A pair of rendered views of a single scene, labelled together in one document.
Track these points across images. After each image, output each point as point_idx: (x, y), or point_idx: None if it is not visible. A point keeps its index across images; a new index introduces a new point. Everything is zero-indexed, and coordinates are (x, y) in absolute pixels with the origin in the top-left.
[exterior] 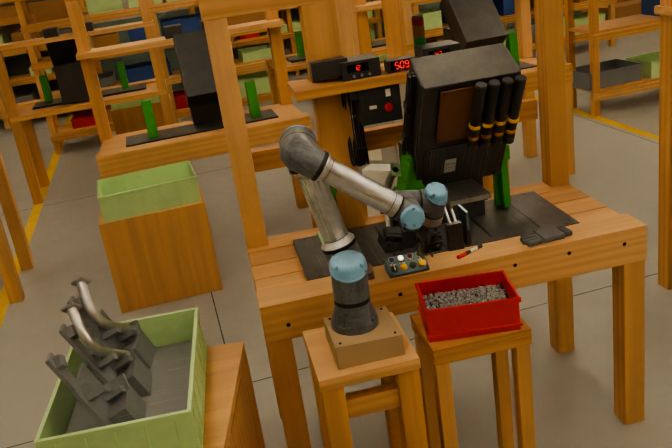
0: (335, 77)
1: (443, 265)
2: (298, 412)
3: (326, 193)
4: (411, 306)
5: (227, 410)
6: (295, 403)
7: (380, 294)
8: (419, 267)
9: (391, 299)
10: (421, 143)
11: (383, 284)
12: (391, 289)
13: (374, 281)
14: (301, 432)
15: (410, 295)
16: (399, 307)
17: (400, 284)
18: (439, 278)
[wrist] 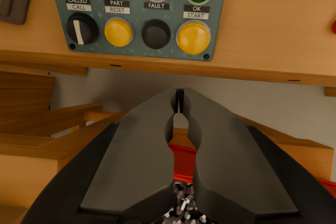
0: None
1: (266, 49)
2: (23, 67)
3: None
4: (146, 71)
5: None
6: (12, 66)
7: (58, 59)
8: (176, 50)
9: (94, 64)
10: None
11: (53, 56)
12: (86, 61)
13: (21, 39)
14: (39, 70)
15: (143, 68)
16: (119, 68)
17: (110, 61)
18: (229, 72)
